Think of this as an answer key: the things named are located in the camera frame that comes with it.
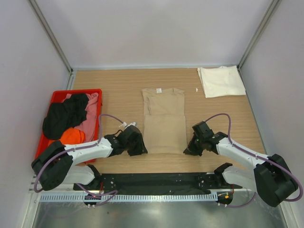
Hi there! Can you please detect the slotted cable duct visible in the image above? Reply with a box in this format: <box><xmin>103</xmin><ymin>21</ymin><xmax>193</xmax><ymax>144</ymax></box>
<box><xmin>39</xmin><ymin>192</ymin><xmax>218</xmax><ymax>203</ymax></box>

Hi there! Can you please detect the black t shirt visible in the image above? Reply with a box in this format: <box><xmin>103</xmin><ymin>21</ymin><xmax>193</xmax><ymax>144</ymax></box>
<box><xmin>42</xmin><ymin>94</ymin><xmax>89</xmax><ymax>140</ymax></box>

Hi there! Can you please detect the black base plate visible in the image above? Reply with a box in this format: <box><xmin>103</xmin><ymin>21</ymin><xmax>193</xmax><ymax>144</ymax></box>
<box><xmin>84</xmin><ymin>172</ymin><xmax>231</xmax><ymax>195</ymax></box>

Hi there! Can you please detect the left aluminium frame post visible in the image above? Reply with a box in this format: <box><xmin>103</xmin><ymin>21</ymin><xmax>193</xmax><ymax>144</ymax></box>
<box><xmin>28</xmin><ymin>0</ymin><xmax>73</xmax><ymax>74</ymax></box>

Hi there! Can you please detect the pink t shirt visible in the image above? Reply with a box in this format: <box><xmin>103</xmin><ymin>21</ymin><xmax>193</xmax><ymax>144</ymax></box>
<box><xmin>73</xmin><ymin>94</ymin><xmax>97</xmax><ymax>143</ymax></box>

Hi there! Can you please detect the folded white t shirt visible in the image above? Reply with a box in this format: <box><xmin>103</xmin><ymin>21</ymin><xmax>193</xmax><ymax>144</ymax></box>
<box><xmin>197</xmin><ymin>66</ymin><xmax>246</xmax><ymax>98</ymax></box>

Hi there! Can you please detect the aluminium rail profile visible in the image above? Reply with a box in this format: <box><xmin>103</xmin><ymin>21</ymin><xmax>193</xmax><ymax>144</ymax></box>
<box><xmin>29</xmin><ymin>175</ymin><xmax>82</xmax><ymax>193</ymax></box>

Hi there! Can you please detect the right aluminium frame post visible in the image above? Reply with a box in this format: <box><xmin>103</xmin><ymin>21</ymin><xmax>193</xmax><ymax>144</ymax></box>
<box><xmin>237</xmin><ymin>0</ymin><xmax>282</xmax><ymax>71</ymax></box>

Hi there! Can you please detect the orange t shirt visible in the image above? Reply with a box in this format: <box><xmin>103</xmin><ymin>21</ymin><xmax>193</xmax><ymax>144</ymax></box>
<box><xmin>59</xmin><ymin>128</ymin><xmax>86</xmax><ymax>144</ymax></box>

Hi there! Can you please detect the beige t shirt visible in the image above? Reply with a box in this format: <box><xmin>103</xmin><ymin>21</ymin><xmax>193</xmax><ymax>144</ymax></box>
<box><xmin>142</xmin><ymin>88</ymin><xmax>187</xmax><ymax>154</ymax></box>

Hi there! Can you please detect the aluminium frame post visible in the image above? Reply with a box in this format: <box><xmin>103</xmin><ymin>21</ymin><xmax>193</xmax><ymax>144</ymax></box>
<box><xmin>28</xmin><ymin>0</ymin><xmax>73</xmax><ymax>74</ymax></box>
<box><xmin>237</xmin><ymin>0</ymin><xmax>282</xmax><ymax>71</ymax></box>

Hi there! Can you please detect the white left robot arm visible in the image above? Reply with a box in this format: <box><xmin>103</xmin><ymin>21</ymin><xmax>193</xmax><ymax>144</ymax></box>
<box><xmin>31</xmin><ymin>124</ymin><xmax>147</xmax><ymax>193</ymax></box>

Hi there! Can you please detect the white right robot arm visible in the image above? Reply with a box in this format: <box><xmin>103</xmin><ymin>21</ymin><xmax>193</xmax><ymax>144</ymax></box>
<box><xmin>184</xmin><ymin>121</ymin><xmax>303</xmax><ymax>207</ymax></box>

